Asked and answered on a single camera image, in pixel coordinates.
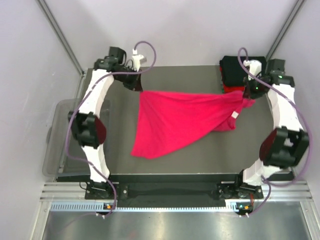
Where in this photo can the pink t shirt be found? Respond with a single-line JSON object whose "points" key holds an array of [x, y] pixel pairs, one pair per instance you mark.
{"points": [[169, 121]]}

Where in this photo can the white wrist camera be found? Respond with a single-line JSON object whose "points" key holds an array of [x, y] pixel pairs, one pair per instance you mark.
{"points": [[137, 60], [253, 66]]}

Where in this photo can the black folded t shirt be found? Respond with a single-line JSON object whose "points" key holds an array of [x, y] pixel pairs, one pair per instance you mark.
{"points": [[232, 68]]}

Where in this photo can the clear plastic bin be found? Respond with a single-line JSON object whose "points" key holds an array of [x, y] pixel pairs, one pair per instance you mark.
{"points": [[56, 162]]}

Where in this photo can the aluminium frame rail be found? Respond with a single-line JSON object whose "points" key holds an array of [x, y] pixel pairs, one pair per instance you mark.
{"points": [[72, 191]]}

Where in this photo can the red folded t shirt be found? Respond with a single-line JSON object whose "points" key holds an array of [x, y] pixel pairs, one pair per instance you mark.
{"points": [[231, 84]]}

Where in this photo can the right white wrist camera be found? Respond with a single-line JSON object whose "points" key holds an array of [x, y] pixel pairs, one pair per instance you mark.
{"points": [[253, 66]]}

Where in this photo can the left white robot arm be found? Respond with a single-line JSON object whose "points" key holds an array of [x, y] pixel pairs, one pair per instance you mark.
{"points": [[86, 126]]}

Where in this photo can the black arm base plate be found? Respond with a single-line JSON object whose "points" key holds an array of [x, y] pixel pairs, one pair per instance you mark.
{"points": [[215, 186]]}

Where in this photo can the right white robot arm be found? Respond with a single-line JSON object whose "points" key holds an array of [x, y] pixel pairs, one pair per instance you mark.
{"points": [[285, 146]]}

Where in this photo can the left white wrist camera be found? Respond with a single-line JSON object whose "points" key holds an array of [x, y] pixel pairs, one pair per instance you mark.
{"points": [[137, 60]]}

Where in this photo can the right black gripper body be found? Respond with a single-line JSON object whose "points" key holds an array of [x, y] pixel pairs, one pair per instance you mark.
{"points": [[254, 88]]}

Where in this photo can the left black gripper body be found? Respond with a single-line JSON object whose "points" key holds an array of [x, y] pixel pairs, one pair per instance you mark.
{"points": [[129, 80]]}

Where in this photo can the grey slotted cable duct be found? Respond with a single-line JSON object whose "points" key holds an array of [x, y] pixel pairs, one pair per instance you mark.
{"points": [[101, 207]]}

